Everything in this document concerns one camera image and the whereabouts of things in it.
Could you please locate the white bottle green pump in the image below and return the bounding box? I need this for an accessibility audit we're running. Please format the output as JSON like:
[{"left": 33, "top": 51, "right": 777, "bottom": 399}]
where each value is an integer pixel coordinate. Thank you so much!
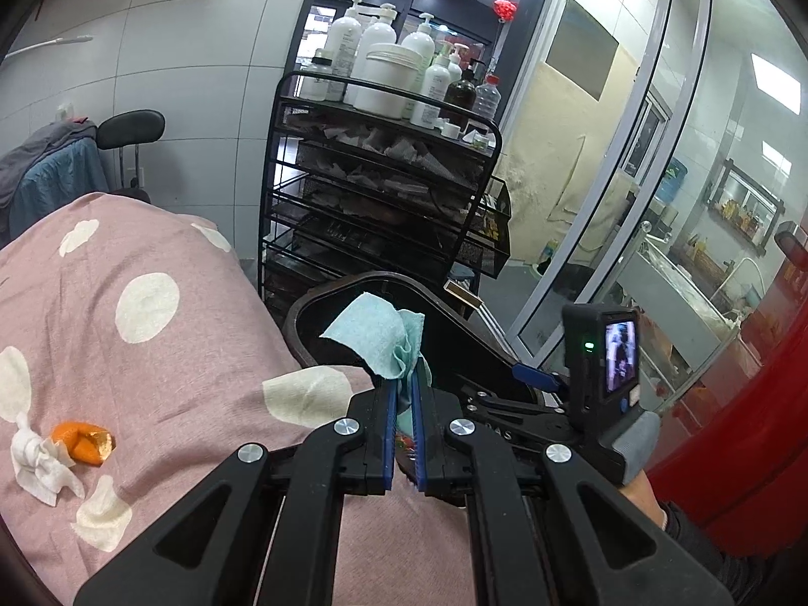
[{"left": 413, "top": 44, "right": 453, "bottom": 131}]

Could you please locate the teal wipe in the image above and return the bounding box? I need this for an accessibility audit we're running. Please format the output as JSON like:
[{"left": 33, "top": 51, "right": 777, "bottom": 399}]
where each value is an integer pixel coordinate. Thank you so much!
[{"left": 319, "top": 292, "right": 434, "bottom": 393}]

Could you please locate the small clear bottle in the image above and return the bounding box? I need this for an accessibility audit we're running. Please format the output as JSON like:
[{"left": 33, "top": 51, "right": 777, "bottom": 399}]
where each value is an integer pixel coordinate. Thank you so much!
[{"left": 299, "top": 50, "right": 333, "bottom": 103}]

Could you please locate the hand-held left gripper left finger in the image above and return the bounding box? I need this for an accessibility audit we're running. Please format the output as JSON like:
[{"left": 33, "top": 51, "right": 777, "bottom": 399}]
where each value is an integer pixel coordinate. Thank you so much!
[{"left": 74, "top": 379, "right": 400, "bottom": 606}]

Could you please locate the red glossy panel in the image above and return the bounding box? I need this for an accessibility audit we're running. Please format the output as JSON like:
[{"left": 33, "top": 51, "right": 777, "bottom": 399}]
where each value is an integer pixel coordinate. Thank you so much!
[{"left": 649, "top": 222, "right": 808, "bottom": 560}]

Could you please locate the clear bottle red cap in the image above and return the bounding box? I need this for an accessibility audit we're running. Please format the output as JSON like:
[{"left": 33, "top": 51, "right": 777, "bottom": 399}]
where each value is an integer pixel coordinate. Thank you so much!
[{"left": 473, "top": 72, "right": 503, "bottom": 125}]

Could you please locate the tall white pump bottle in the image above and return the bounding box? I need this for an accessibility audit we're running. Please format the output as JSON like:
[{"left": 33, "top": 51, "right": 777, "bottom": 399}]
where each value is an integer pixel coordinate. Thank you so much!
[{"left": 325, "top": 0, "right": 365, "bottom": 103}]

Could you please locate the orange peel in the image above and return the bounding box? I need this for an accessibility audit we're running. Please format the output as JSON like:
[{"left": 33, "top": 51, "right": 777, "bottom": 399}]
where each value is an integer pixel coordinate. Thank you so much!
[{"left": 52, "top": 422, "right": 118, "bottom": 469}]

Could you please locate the black metal rack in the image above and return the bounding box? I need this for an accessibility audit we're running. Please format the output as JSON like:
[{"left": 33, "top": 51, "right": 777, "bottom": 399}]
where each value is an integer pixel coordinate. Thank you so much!
[{"left": 258, "top": 71, "right": 503, "bottom": 323}]

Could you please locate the dark wall board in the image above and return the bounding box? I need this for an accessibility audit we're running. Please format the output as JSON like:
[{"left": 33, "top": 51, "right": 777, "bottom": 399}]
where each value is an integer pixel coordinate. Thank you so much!
[{"left": 545, "top": 0, "right": 620, "bottom": 103}]

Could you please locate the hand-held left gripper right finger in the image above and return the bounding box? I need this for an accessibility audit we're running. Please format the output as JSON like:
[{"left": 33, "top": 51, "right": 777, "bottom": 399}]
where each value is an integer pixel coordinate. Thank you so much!
[{"left": 410, "top": 366, "right": 737, "bottom": 606}]

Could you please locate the dark brown bottle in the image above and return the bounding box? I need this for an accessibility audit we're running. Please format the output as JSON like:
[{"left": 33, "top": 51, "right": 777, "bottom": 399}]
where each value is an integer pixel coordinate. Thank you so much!
[{"left": 443, "top": 60, "right": 484, "bottom": 118}]

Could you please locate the blue water jug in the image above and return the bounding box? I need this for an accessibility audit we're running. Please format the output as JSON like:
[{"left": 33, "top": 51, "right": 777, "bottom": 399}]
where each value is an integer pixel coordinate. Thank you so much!
[{"left": 656, "top": 158, "right": 689, "bottom": 204}]

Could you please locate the glass display counter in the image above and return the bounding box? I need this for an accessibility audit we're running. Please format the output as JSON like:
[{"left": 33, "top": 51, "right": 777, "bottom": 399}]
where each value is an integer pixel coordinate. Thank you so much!
[{"left": 617, "top": 221, "right": 741, "bottom": 362}]

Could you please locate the wide white pump bottle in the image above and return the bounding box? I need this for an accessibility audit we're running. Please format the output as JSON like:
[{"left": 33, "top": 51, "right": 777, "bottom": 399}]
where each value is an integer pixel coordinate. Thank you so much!
[{"left": 350, "top": 3, "right": 398, "bottom": 77}]

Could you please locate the grey blanket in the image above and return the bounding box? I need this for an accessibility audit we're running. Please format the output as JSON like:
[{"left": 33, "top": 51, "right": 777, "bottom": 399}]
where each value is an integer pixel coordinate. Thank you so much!
[{"left": 0, "top": 119, "right": 99, "bottom": 217}]

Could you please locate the person's right forearm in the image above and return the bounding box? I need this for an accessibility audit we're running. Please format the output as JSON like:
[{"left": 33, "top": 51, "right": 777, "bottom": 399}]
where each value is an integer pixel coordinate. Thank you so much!
[{"left": 622, "top": 470, "right": 769, "bottom": 606}]

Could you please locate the black mesh basket rack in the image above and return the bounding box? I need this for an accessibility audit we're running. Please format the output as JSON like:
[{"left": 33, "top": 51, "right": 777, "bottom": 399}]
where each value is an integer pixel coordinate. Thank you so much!
[{"left": 466, "top": 177, "right": 514, "bottom": 280}]

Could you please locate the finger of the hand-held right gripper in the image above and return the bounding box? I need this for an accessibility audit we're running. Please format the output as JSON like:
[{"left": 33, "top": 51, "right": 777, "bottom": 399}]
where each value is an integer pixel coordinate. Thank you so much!
[{"left": 512, "top": 362, "right": 564, "bottom": 393}]

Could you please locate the white crumpled tissue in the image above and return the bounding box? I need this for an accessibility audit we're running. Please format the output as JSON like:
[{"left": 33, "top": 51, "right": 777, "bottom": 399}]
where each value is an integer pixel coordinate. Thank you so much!
[{"left": 9, "top": 413, "right": 87, "bottom": 507}]

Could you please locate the black padded stool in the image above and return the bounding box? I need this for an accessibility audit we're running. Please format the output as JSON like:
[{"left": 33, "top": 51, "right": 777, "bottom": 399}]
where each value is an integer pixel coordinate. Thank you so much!
[{"left": 94, "top": 110, "right": 167, "bottom": 191}]

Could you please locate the white plastic tub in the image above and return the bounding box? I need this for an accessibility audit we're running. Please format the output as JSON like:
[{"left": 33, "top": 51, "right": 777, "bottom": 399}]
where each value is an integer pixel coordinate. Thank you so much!
[{"left": 353, "top": 44, "right": 423, "bottom": 120}]

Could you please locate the glass sliding door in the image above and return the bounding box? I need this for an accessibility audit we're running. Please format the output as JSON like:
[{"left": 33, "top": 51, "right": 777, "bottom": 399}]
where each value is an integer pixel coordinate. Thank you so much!
[{"left": 510, "top": 0, "right": 808, "bottom": 364}]

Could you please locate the pink polka dot blanket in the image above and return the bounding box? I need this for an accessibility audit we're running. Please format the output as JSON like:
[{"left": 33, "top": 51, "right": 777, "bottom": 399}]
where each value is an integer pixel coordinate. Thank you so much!
[{"left": 0, "top": 192, "right": 482, "bottom": 606}]

